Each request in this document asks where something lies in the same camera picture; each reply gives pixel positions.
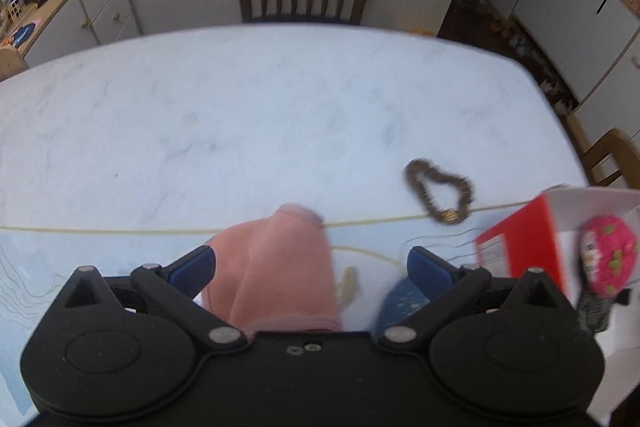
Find pink fleece garment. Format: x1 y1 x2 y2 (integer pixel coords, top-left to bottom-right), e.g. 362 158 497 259
192 203 344 338

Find red white cardboard box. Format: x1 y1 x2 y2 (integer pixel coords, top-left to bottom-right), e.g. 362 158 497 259
474 186 640 427

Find pink plush ball toy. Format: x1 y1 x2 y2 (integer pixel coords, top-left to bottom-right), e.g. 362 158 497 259
577 215 640 297

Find wooden curved-back chair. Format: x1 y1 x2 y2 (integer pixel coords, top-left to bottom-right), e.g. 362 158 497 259
567 114 640 188

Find black dotted glove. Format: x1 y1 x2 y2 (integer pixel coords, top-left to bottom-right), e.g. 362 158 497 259
575 288 632 336

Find white cabinet black handles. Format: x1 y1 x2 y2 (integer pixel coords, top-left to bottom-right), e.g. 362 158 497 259
510 0 640 102

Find brown hair scrunchie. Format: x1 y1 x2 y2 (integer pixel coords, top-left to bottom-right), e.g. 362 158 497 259
403 158 475 226

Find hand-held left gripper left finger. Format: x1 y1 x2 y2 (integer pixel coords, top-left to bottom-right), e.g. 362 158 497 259
50 246 249 353

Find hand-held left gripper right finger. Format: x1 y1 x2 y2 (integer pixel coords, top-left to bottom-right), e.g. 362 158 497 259
376 247 576 352

